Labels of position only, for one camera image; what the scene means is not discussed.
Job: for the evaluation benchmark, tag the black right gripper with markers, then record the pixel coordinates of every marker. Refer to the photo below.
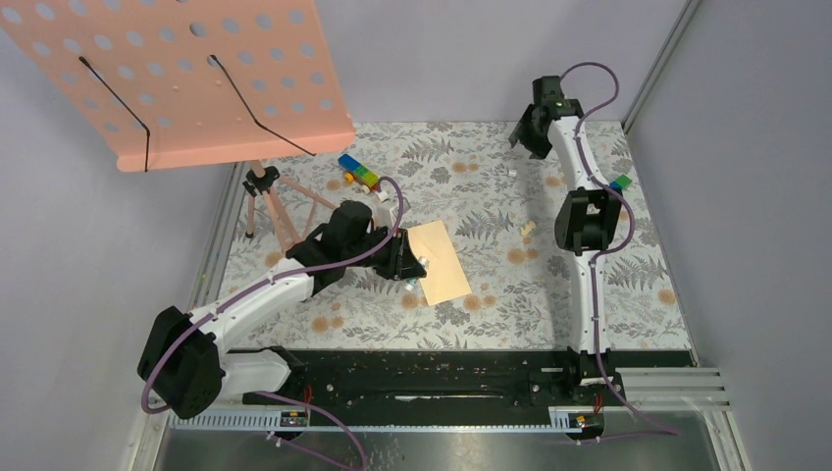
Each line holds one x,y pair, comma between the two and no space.
540,150

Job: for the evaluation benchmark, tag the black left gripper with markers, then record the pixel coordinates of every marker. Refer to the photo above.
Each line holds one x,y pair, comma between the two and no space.
401,263

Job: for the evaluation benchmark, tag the white green glue stick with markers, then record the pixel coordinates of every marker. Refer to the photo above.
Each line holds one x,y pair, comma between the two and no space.
416,273

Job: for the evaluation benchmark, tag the cream envelope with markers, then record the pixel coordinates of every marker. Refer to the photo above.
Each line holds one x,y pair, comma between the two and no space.
445,278

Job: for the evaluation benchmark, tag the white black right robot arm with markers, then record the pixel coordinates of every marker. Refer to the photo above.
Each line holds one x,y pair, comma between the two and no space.
584,227

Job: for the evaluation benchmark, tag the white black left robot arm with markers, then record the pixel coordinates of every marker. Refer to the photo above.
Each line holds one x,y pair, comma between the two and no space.
189,361

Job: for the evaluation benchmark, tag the floral patterned table mat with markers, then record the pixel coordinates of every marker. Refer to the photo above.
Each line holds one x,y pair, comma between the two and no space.
458,173

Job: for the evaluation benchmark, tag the small cream crumb piece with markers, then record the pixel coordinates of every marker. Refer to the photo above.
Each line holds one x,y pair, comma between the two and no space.
528,228

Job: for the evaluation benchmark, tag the multicolour toy block car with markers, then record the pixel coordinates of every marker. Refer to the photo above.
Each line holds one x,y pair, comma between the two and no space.
355,172

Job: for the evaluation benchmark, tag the yellow blue green toy blocks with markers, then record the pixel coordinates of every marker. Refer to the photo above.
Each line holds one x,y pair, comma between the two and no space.
620,184

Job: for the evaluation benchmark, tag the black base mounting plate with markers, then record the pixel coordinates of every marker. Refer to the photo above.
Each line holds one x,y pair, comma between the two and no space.
378,388

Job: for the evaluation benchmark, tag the pink tripod music stand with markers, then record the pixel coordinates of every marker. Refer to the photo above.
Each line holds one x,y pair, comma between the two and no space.
172,84

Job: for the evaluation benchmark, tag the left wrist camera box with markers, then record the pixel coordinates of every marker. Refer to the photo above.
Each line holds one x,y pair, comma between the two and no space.
387,208

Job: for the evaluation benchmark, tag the aluminium frame rail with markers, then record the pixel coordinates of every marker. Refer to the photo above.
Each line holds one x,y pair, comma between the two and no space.
643,393

